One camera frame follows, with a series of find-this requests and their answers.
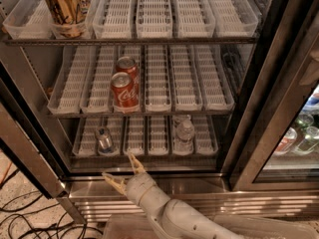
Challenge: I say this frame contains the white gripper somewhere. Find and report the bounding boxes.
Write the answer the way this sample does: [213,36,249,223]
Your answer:
[102,153,170,217]

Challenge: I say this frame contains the silver blue redbull can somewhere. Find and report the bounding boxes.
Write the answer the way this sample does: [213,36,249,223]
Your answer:
[95,126,114,154]

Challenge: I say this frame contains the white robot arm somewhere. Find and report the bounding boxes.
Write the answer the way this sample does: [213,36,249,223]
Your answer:
[103,153,243,239]

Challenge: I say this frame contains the bottom shelf tray one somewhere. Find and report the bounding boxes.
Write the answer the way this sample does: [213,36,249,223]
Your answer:
[73,118,102,157]

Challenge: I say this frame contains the bottom shelf tray three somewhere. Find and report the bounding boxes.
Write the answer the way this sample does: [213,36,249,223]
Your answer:
[123,117,145,156]

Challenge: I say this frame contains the shelf tray three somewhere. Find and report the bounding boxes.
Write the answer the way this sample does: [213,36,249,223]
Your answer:
[114,47,141,114]
[93,0,136,39]
[123,117,145,156]

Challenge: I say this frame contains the bottom shelf tray two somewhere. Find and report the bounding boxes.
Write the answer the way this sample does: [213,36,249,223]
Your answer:
[99,118,123,156]

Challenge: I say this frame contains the shelf tray two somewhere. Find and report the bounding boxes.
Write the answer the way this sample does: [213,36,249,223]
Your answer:
[80,46,116,114]
[99,118,123,156]
[49,0,100,39]

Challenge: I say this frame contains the bottom shelf tray four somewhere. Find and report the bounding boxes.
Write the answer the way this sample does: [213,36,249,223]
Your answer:
[148,117,168,156]

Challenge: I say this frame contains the shelf tray four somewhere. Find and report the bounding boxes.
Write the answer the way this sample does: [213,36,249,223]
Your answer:
[136,0,172,38]
[145,46,171,113]
[148,117,168,156]

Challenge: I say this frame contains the bottom shelf tray five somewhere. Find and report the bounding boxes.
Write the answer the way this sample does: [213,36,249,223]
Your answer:
[172,117,194,155]

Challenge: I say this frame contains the shelf tray five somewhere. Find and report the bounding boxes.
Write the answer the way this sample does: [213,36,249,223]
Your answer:
[172,117,194,155]
[169,45,202,112]
[172,0,215,38]

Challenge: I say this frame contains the bottom shelf tray six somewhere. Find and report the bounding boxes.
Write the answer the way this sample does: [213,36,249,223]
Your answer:
[192,116,218,155]

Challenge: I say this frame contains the middle shelf tray two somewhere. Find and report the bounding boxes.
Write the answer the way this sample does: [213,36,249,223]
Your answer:
[80,46,116,114]

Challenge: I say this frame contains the front red coca-cola can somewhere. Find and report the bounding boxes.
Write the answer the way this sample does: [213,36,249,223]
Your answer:
[111,72,138,109]

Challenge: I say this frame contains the red coca-cola can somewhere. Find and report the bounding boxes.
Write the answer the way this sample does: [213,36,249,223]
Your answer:
[116,56,140,91]
[111,72,138,109]

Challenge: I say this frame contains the middle shelf tray four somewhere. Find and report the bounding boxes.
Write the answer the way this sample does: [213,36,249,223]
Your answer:
[145,46,171,113]

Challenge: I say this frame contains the middle shelf tray five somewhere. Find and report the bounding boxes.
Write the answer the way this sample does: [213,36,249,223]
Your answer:
[169,45,202,112]

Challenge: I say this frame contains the open fridge door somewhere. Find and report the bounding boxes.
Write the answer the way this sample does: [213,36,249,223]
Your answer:
[0,66,86,224]

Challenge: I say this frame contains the rear red coca-cola can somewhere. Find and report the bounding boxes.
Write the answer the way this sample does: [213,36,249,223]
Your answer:
[116,56,140,91]

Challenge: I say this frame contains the middle shelf tray six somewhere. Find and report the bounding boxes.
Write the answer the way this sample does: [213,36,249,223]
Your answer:
[194,45,234,111]

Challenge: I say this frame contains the middle shelf tray three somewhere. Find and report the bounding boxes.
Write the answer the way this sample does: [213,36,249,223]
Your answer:
[114,47,141,114]

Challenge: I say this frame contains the closed glass fridge door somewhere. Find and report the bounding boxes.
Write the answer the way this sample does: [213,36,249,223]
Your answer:
[230,0,319,191]

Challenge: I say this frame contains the top shelf tray two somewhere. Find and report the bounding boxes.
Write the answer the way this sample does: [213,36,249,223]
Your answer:
[49,0,100,39]

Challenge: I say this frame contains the top shelf tray three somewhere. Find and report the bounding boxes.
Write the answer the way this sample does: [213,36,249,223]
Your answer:
[93,0,136,39]

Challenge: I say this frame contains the red can behind glass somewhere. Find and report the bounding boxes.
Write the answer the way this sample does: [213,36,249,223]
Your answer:
[274,127,297,155]

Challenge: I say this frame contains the top shelf tray four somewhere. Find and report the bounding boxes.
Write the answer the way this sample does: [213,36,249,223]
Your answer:
[136,0,172,38]

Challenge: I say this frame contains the top shelf tray five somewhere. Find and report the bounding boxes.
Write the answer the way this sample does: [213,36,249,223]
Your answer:
[172,0,215,38]

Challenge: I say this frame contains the front gold tall can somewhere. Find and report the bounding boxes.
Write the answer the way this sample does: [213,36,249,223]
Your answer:
[46,0,87,26]

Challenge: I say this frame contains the top shelf tray one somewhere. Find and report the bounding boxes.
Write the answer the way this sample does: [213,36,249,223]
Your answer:
[3,0,52,39]

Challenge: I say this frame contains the left clear plastic bin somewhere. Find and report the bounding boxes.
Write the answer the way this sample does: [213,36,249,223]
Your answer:
[102,214,160,239]

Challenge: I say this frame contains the clear plastic bin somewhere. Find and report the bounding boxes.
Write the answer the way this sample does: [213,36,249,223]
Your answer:
[102,214,160,239]
[213,215,319,239]

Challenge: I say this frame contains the front clear water bottle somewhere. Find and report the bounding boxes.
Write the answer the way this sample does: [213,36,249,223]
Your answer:
[174,119,194,155]

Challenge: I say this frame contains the clear water bottle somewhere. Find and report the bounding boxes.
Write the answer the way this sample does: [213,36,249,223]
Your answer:
[174,119,194,155]
[172,115,191,126]

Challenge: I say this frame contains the rear clear water bottle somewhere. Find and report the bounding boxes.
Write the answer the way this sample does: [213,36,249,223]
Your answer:
[172,115,191,126]

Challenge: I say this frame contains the right clear plastic bin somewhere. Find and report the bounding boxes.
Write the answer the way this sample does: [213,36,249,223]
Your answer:
[213,215,319,239]

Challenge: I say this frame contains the bottom wire shelf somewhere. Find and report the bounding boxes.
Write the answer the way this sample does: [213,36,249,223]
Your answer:
[71,153,216,160]

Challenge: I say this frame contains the wire shelf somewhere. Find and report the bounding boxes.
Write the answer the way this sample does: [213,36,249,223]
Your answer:
[45,110,233,119]
[2,36,258,47]
[71,153,216,160]

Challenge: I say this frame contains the middle wire shelf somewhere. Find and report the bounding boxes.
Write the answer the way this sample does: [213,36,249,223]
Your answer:
[45,110,233,119]

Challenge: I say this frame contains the black floor cables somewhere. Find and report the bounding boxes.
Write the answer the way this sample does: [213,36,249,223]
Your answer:
[0,168,104,239]

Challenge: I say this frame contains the orange floor cable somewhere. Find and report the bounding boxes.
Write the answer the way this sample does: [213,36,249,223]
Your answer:
[0,160,14,185]

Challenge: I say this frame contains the top wire shelf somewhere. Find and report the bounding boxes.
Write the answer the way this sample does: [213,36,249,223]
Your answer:
[2,36,258,47]

